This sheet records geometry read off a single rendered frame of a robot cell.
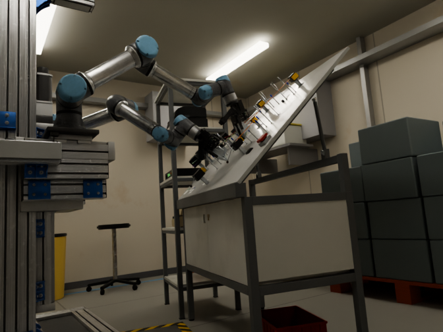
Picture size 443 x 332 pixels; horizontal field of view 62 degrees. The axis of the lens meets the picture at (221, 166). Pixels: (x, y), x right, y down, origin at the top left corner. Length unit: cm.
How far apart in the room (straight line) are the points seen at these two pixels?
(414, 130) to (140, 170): 346
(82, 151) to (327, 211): 122
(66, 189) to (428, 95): 353
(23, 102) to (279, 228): 137
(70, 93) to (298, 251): 125
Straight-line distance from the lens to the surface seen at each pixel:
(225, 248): 196
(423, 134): 318
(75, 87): 176
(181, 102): 358
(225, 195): 178
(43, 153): 168
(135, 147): 521
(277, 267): 175
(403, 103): 441
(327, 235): 189
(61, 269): 430
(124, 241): 504
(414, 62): 444
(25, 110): 204
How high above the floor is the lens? 71
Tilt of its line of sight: 8 degrees up
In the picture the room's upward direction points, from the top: 4 degrees counter-clockwise
